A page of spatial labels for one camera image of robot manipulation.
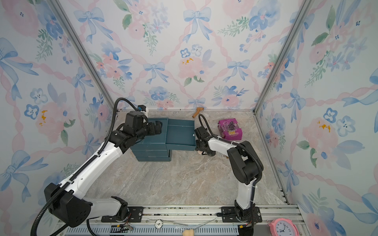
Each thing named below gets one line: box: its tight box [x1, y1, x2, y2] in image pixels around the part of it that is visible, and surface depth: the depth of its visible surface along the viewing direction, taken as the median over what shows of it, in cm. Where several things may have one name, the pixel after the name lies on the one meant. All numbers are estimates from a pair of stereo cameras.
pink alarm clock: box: [267, 217, 300, 236], surface depth 70 cm
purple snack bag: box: [217, 118, 243, 141], surface depth 105 cm
